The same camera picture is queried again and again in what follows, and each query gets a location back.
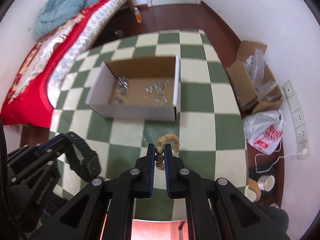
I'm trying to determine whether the wooden bead bracelet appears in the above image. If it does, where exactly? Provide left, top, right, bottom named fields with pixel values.
left=154, top=133, right=181, bottom=170

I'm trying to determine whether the chunky silver chain bracelet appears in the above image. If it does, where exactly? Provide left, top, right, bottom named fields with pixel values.
left=113, top=76, right=131, bottom=104

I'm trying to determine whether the silver charm bracelet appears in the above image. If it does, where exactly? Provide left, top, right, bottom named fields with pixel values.
left=145, top=79, right=171, bottom=98

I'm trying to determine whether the black watch band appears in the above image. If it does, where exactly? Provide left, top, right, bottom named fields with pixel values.
left=52, top=131, right=101, bottom=183

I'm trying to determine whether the red blanket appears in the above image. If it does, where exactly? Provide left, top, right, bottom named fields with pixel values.
left=0, top=0, right=126, bottom=129

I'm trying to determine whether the tape roll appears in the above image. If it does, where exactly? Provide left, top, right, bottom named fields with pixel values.
left=257, top=175, right=275, bottom=192

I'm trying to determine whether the white red plastic bag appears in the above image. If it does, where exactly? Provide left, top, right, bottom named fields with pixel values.
left=242, top=110, right=284, bottom=155

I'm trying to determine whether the pastel checkered mattress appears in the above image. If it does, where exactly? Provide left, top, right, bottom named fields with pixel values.
left=47, top=0, right=130, bottom=110

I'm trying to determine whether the open white cardboard box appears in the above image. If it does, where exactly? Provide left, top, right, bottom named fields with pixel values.
left=85, top=55, right=180, bottom=122

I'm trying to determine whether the white power strip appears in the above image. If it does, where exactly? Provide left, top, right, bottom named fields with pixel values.
left=283, top=80, right=310, bottom=160

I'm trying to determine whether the brown cardboard box with plastic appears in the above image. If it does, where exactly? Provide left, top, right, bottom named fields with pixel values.
left=226, top=41, right=283, bottom=114

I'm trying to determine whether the blue quilt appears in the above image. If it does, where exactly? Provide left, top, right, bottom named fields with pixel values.
left=33, top=0, right=99, bottom=39

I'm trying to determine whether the orange drink bottle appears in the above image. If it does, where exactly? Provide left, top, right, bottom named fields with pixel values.
left=134, top=7, right=143, bottom=23

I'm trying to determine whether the white cable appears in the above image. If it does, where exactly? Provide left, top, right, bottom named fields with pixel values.
left=254, top=137, right=304, bottom=173

